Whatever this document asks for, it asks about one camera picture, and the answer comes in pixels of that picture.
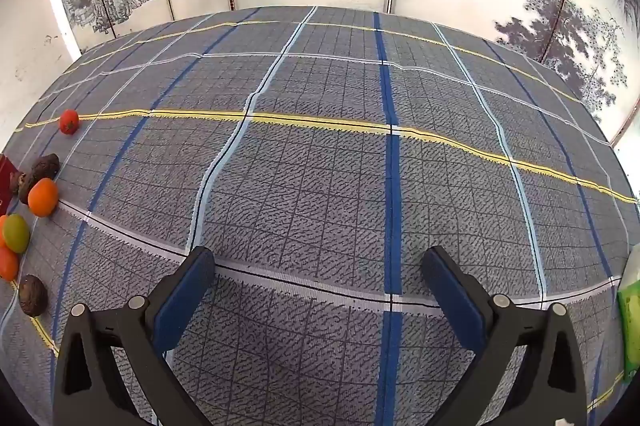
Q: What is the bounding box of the grey checkered blanket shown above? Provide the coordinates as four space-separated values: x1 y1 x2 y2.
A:
0 6 640 426

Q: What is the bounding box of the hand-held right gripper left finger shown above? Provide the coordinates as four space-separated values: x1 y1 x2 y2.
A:
52 246 216 426

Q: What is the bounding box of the green plastic packet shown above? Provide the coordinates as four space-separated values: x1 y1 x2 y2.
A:
617 243 640 382

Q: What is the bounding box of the red plastic basket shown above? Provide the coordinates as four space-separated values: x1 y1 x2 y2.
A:
0 155 20 215

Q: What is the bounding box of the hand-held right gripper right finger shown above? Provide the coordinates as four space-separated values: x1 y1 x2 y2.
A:
420 246 587 426

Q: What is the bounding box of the red tomato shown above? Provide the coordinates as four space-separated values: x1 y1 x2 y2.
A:
59 109 80 135

